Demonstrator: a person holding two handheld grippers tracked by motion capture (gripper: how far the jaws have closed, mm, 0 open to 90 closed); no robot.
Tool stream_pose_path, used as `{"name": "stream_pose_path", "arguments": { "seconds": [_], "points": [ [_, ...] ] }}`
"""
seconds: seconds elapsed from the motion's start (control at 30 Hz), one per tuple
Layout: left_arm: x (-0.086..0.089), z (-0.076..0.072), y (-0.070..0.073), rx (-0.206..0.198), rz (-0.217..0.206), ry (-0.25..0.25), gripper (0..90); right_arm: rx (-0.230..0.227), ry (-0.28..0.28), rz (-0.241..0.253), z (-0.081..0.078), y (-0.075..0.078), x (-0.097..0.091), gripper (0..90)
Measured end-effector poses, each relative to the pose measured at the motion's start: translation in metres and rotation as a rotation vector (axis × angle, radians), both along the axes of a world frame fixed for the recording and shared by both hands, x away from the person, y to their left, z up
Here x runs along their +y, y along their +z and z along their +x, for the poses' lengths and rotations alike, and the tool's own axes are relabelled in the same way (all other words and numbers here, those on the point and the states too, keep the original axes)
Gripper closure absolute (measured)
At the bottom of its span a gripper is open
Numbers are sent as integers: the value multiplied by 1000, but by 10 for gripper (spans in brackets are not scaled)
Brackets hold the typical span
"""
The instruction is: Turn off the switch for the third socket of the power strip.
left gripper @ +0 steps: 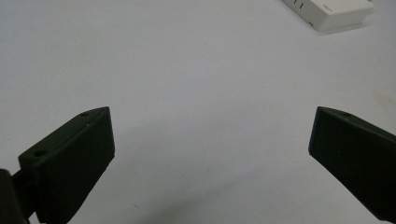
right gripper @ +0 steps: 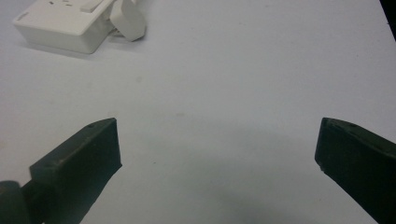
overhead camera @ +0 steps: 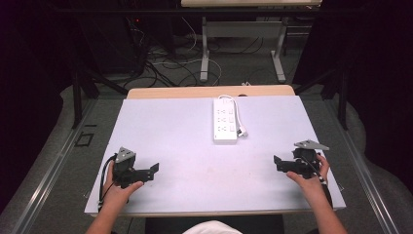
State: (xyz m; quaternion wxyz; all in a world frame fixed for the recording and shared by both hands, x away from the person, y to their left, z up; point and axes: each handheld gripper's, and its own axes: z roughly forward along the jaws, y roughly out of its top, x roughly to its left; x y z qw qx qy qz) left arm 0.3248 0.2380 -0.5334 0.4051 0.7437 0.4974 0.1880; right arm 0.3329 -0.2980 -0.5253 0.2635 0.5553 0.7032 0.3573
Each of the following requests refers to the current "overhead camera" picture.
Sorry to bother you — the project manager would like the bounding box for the person's right hand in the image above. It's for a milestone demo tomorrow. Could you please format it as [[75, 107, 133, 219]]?
[[285, 153, 331, 198]]

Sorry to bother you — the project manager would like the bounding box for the white power strip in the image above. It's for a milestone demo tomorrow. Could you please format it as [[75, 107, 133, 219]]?
[[212, 97, 239, 145]]

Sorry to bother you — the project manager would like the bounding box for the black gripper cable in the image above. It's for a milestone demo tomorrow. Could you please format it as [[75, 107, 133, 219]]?
[[97, 154, 119, 213], [300, 156, 334, 210]]

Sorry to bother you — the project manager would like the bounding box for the black equipment cabinet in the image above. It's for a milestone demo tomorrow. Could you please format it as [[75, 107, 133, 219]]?
[[77, 11, 148, 76]]

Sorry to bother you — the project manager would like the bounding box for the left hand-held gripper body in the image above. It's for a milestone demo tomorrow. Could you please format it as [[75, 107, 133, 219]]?
[[111, 146, 146, 190]]

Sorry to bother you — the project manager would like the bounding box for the tangle of floor cables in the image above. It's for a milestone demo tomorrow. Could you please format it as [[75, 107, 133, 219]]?
[[128, 16, 271, 89]]

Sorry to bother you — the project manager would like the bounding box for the black metal stand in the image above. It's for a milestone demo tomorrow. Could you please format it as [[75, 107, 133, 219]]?
[[292, 62, 351, 132], [71, 62, 130, 130]]

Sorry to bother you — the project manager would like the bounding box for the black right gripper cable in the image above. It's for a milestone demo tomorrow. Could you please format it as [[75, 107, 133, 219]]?
[[300, 156, 334, 210]]

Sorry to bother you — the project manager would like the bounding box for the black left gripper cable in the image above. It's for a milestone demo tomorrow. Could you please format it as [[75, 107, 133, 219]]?
[[97, 154, 119, 213]]

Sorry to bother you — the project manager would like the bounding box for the person's white shirt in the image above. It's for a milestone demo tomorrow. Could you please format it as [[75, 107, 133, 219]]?
[[182, 219, 244, 234]]

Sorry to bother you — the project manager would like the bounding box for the person's left hand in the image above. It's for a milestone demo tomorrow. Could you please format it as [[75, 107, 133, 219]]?
[[102, 160, 145, 213]]

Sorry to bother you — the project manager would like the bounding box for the aluminium floor rail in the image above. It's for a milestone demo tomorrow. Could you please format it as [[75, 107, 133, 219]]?
[[324, 97, 401, 234], [9, 97, 99, 234]]

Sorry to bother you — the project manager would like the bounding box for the white desk with metal legs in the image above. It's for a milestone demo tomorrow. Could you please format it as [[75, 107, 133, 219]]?
[[180, 0, 323, 84]]

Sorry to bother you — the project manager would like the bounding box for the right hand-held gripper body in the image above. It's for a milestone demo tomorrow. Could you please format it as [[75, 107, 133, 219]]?
[[282, 138, 330, 180]]

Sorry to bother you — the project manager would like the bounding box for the white power strip cable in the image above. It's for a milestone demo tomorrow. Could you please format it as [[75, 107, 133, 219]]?
[[217, 94, 249, 138]]

